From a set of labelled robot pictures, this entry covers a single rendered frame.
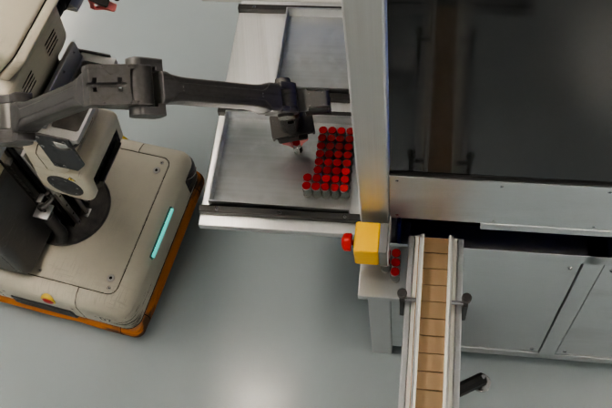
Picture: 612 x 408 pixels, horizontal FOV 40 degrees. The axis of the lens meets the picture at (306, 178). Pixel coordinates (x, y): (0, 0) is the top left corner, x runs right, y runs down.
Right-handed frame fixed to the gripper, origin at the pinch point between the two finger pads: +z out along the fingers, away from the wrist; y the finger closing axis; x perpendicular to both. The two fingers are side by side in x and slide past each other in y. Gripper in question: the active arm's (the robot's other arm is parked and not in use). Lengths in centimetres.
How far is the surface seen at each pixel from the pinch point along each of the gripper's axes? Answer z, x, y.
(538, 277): 20, -38, 52
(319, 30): 4.6, 36.5, 10.7
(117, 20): 93, 130, -70
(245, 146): 3.8, 4.0, -13.0
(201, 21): 93, 122, -35
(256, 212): 1.8, -16.0, -12.1
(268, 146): 3.9, 2.9, -7.3
